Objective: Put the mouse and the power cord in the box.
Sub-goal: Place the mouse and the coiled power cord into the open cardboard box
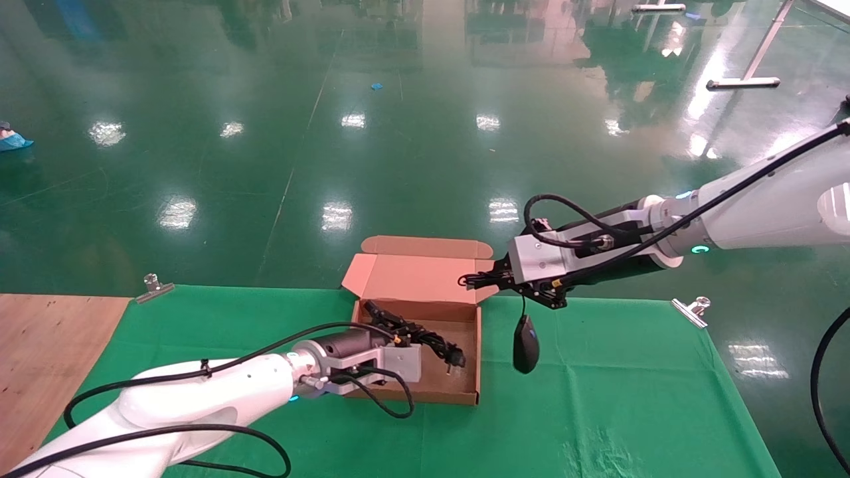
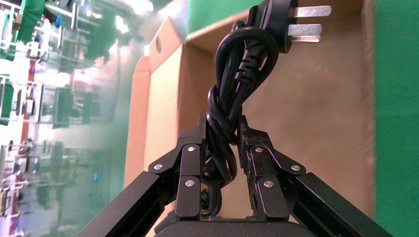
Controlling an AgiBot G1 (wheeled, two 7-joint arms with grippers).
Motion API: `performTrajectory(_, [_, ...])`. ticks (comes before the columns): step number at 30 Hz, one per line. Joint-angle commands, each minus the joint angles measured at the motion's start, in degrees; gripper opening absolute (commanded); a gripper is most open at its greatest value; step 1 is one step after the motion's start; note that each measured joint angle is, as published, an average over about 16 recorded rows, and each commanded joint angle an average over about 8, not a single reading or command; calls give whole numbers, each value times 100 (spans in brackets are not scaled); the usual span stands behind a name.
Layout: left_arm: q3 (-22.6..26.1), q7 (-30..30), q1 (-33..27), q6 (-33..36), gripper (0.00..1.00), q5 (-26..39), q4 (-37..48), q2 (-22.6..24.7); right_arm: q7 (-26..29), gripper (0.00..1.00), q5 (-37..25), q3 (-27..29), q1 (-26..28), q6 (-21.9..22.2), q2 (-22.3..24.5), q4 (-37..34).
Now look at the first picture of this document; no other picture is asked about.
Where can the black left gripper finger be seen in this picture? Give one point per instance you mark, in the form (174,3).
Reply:
(408,338)
(382,315)

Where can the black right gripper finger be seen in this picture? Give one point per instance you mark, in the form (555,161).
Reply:
(488,277)
(548,297)

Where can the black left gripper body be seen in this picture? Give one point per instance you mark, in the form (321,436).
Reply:
(352,345)

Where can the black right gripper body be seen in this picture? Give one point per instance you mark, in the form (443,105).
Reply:
(617,271)

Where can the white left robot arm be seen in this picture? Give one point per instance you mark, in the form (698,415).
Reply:
(199,398)

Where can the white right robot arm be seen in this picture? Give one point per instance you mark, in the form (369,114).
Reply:
(764,212)

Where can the open brown cardboard box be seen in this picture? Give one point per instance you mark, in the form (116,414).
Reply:
(412,279)

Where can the silver binder clip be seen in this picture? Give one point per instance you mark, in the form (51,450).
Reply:
(156,289)
(690,312)

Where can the green table cloth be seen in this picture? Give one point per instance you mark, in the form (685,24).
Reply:
(597,411)

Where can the white metal table foot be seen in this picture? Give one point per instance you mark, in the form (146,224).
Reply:
(657,8)

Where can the blue shoe cover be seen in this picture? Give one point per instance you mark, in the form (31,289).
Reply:
(13,141)

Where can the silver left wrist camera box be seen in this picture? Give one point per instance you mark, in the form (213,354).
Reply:
(402,364)

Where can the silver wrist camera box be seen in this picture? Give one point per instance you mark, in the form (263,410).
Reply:
(541,259)
(402,364)

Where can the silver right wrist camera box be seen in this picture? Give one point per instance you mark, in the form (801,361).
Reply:
(541,259)

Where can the white metal table frame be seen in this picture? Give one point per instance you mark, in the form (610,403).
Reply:
(744,83)

